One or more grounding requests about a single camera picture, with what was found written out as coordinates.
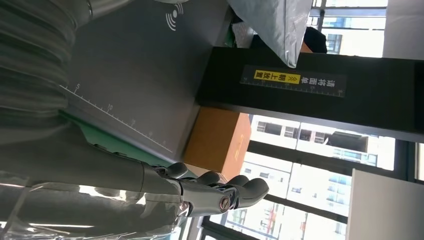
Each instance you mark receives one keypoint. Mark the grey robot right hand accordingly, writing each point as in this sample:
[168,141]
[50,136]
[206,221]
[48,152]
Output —
[82,198]

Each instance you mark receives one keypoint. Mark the black inbound scanning machine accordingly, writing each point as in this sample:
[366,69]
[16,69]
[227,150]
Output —
[139,82]

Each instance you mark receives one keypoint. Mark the brown cardboard box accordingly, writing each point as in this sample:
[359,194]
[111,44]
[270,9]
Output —
[215,142]

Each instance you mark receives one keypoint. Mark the black yellow ruler label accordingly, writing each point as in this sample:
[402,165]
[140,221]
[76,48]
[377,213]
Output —
[293,81]

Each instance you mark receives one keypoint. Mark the person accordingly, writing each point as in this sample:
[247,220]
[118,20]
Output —
[314,41]

